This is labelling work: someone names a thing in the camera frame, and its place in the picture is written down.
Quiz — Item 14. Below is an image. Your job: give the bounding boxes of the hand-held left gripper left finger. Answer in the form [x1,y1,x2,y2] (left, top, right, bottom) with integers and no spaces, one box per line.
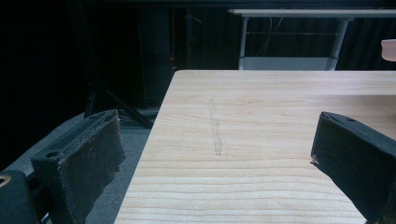
[30,108,127,224]

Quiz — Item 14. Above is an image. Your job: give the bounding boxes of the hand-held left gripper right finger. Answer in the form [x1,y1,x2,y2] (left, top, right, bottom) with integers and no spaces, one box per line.
[310,111,396,224]

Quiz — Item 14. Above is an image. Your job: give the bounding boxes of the black tripod stand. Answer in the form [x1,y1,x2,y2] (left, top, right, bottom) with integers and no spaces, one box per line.
[83,46,154,130]

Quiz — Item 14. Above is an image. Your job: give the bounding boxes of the pale pink object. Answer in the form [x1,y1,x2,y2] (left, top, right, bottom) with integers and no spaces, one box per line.
[380,38,396,63]

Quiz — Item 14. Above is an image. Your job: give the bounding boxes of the white metal-legged table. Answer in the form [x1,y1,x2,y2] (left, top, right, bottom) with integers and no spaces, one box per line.
[227,8,396,71]

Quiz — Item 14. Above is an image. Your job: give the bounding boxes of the strip of clear tape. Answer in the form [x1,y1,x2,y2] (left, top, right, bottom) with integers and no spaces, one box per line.
[207,98,223,157]

